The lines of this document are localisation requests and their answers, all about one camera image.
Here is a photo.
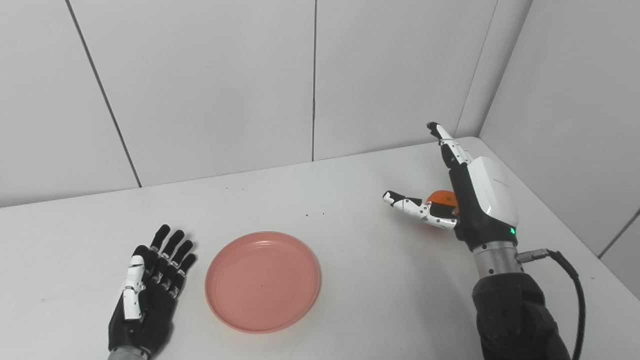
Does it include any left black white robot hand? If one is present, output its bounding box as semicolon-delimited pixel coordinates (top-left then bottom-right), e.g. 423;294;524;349
108;224;198;359

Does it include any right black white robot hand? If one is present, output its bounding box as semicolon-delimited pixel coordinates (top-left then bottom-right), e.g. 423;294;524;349
383;121;520;251

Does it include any orange fruit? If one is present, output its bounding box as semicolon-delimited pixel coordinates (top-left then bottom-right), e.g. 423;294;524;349
426;189;459;217

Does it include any pink round plate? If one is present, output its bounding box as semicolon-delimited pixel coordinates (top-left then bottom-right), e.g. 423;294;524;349
205;231;322;334

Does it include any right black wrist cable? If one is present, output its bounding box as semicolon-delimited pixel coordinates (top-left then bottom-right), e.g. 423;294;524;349
515;248;587;360

